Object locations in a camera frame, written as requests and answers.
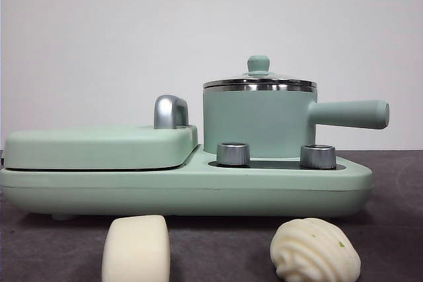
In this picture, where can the glass pot lid green knob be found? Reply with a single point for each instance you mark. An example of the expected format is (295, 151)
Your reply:
(258, 64)

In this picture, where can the mint green grill cover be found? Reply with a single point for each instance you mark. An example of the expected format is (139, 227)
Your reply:
(99, 146)

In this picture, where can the twisted white steamed bun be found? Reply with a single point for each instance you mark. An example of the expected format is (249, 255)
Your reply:
(314, 249)

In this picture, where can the mint green breakfast maker base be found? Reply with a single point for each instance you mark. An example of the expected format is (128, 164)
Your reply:
(198, 193)

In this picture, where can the smooth white steamed bun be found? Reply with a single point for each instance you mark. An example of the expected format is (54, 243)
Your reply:
(135, 249)

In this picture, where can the silver control knob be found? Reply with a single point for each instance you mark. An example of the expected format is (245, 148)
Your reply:
(233, 155)
(316, 156)

